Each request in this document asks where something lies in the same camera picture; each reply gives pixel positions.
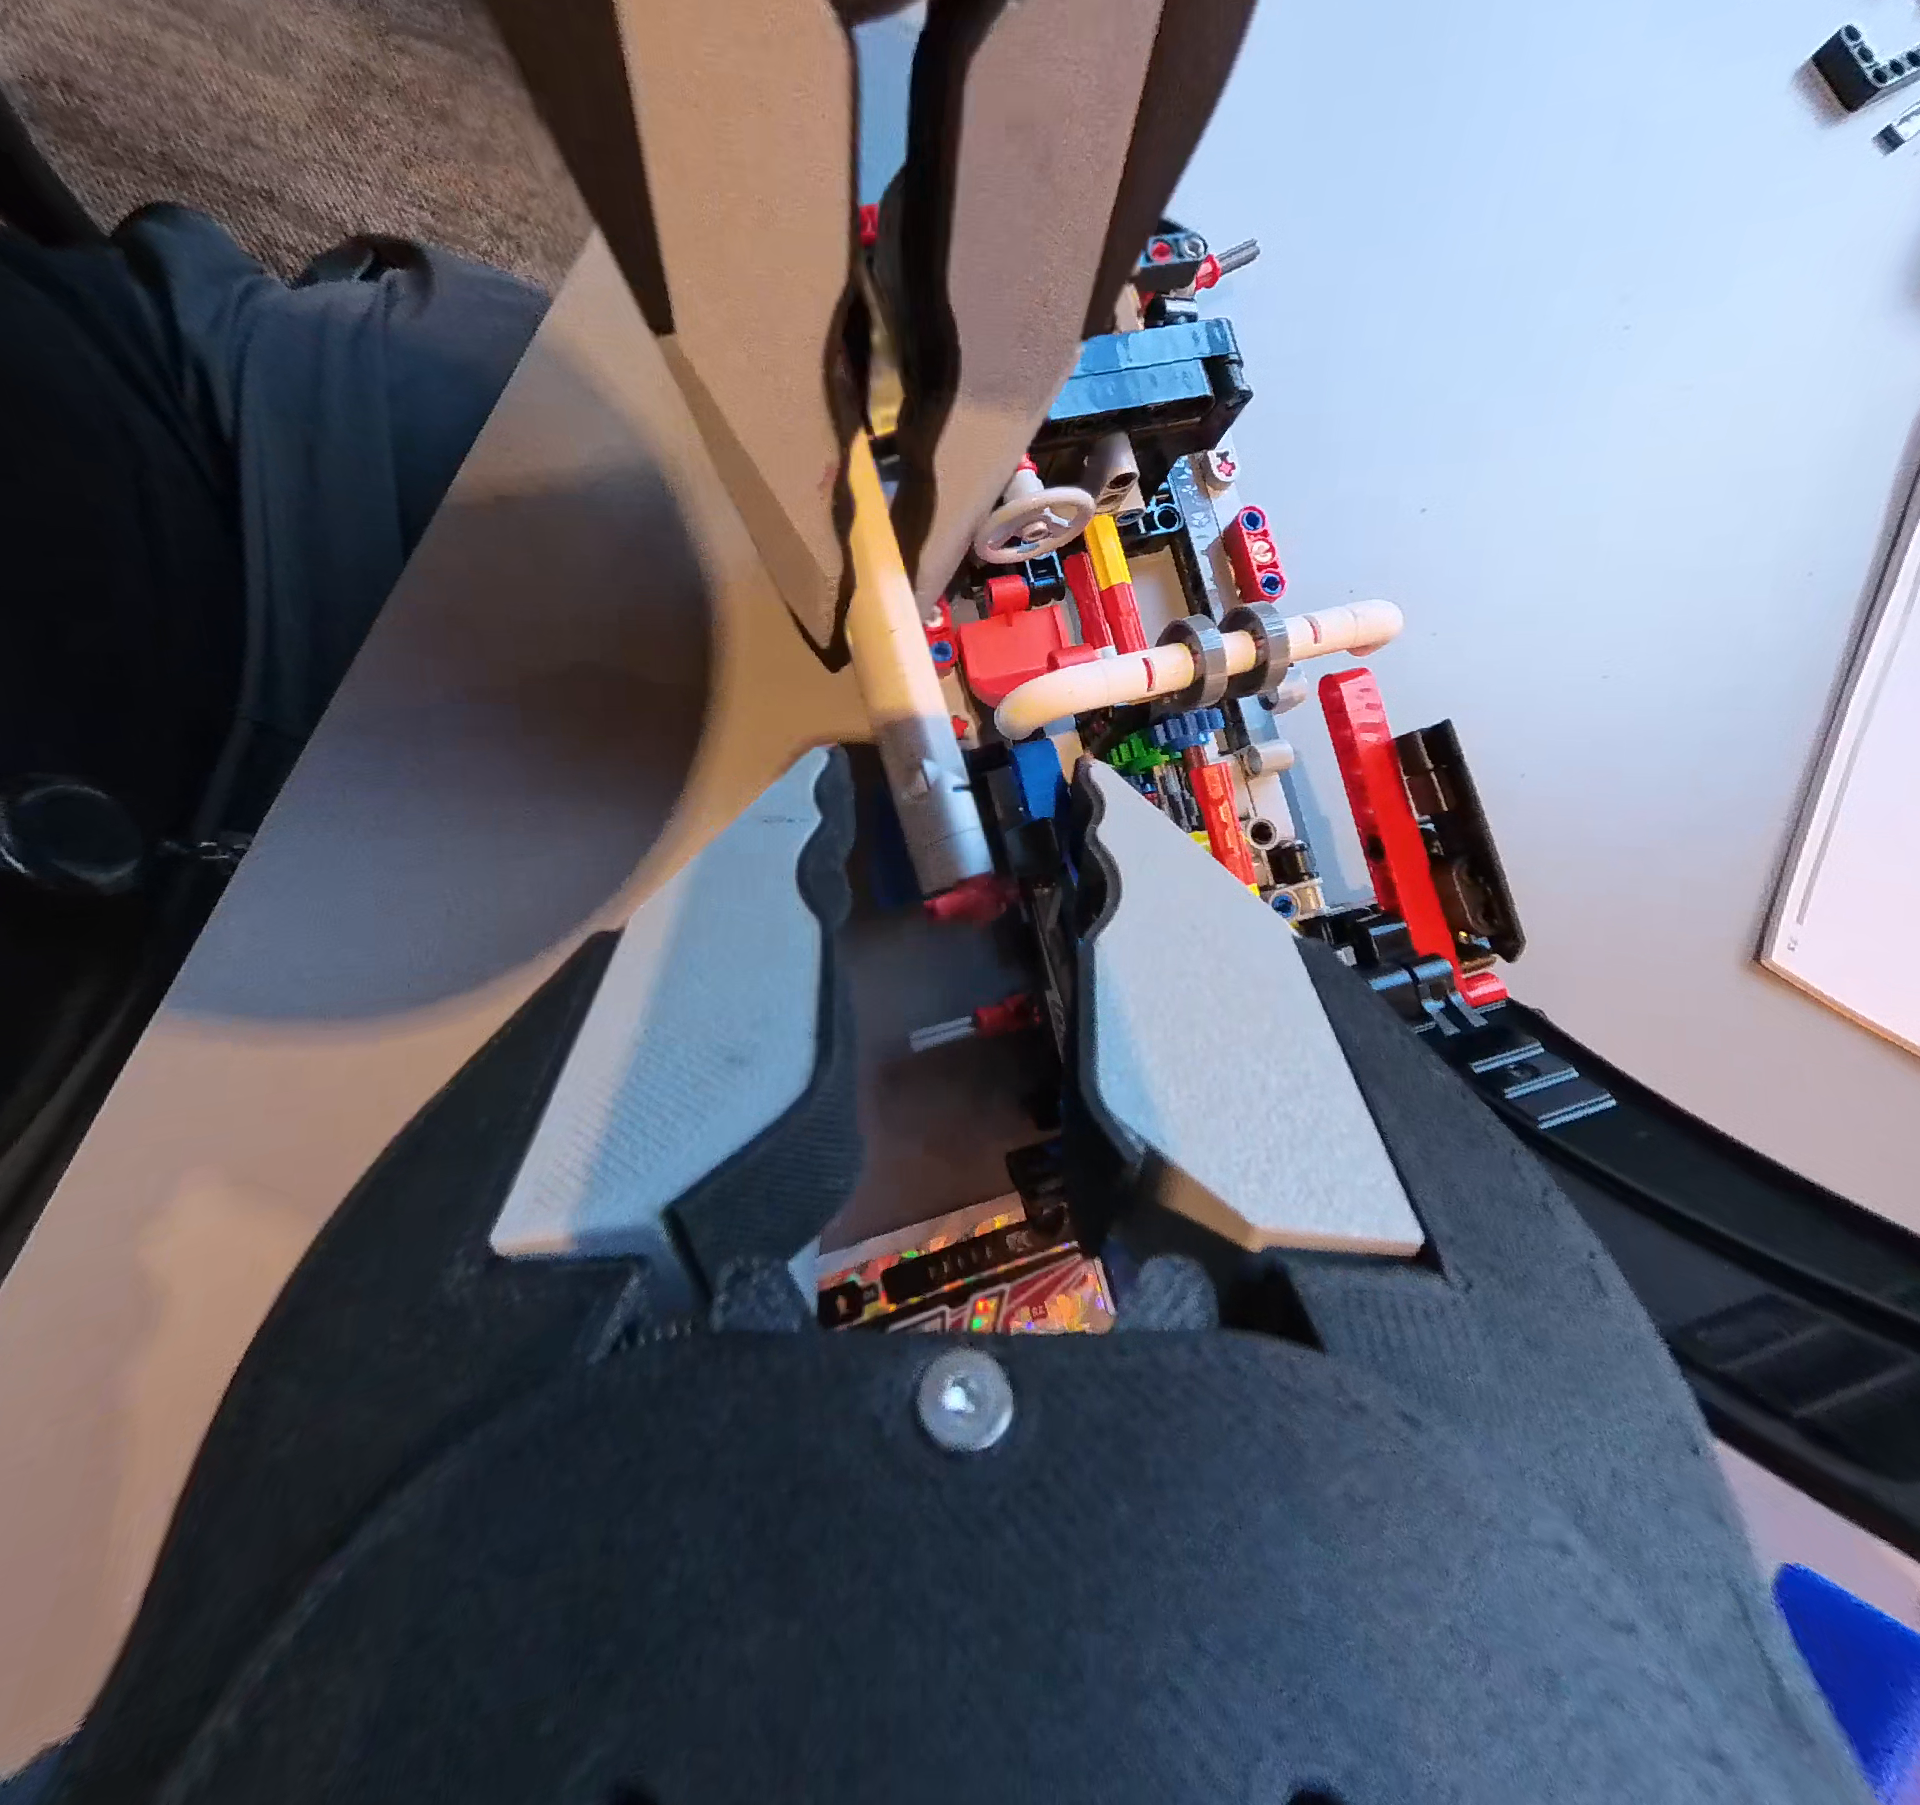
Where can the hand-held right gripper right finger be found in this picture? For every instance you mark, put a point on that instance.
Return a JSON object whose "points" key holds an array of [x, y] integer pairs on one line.
{"points": [[1229, 1068]]}

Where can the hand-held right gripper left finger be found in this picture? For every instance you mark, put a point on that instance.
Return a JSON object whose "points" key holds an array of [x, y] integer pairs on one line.
{"points": [[659, 1086]]}

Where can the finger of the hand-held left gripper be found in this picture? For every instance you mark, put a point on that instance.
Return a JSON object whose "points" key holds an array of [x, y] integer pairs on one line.
{"points": [[734, 185], [1034, 185]]}

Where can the toy brick car chassis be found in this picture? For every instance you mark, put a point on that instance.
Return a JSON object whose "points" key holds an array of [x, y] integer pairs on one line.
{"points": [[1155, 381]]}

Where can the white and blue brick panel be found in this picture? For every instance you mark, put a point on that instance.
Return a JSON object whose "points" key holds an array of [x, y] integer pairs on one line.
{"points": [[899, 635]]}

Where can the grey desk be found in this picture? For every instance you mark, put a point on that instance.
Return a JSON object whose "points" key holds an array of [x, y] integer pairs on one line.
{"points": [[1575, 410]]}

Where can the holographic sticker sheet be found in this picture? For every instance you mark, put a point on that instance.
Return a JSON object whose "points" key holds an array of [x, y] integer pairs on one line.
{"points": [[960, 1279]]}

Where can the person's dark trousers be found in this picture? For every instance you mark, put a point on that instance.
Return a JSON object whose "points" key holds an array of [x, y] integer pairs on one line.
{"points": [[346, 381]]}

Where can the pile of loose toy bricks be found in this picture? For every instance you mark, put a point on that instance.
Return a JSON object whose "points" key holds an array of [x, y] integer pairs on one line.
{"points": [[1852, 64]]}

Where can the open instruction booklet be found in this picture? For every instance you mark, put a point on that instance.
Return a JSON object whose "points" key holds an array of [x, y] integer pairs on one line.
{"points": [[1861, 858]]}

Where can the blue plastic bin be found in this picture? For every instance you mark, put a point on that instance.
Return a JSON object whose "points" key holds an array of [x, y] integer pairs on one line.
{"points": [[1861, 1685]]}

